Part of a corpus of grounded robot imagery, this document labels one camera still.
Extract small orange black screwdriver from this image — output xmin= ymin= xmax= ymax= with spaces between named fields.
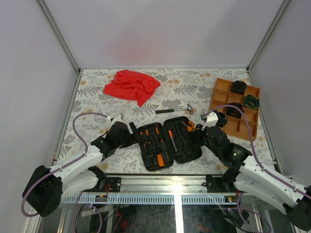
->
xmin=145 ymin=129 xmax=153 ymax=152

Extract orange handled needle-nose pliers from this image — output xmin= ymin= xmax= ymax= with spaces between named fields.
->
xmin=182 ymin=120 xmax=196 ymax=132

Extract black plastic tool case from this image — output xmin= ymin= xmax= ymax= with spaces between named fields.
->
xmin=138 ymin=116 xmax=202 ymax=172

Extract orange handled tool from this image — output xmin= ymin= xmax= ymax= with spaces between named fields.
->
xmin=157 ymin=154 xmax=165 ymax=167

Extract metal file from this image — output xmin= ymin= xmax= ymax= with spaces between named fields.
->
xmin=168 ymin=130 xmax=178 ymax=152

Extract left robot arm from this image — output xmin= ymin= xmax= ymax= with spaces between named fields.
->
xmin=22 ymin=121 xmax=142 ymax=217

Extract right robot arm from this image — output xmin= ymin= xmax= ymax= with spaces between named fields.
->
xmin=193 ymin=124 xmax=311 ymax=231

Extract dark floral rolled cloth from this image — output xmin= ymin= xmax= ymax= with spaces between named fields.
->
xmin=214 ymin=110 xmax=228 ymax=128

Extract black orange rolled cloth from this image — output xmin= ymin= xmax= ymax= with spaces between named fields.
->
xmin=225 ymin=102 xmax=244 ymax=119

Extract steel claw hammer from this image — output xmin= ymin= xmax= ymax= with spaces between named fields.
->
xmin=155 ymin=103 xmax=193 ymax=115

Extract wooden compartment tray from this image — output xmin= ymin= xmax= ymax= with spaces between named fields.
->
xmin=210 ymin=78 xmax=260 ymax=141

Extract red crumpled cloth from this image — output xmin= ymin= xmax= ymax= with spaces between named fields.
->
xmin=103 ymin=70 xmax=161 ymax=107

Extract blue green rolled cloth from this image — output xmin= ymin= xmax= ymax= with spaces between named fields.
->
xmin=243 ymin=95 xmax=260 ymax=110

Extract dark rolled cloth top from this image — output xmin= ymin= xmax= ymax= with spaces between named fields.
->
xmin=230 ymin=81 xmax=247 ymax=95

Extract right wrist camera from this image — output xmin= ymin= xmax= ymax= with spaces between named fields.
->
xmin=201 ymin=111 xmax=218 ymax=131

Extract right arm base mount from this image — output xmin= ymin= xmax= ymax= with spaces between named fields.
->
xmin=201 ymin=172 xmax=245 ymax=193

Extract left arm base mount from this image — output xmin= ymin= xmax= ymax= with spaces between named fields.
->
xmin=83 ymin=177 xmax=121 ymax=193

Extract aluminium front rail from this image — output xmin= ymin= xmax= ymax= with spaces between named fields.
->
xmin=36 ymin=174 xmax=298 ymax=195

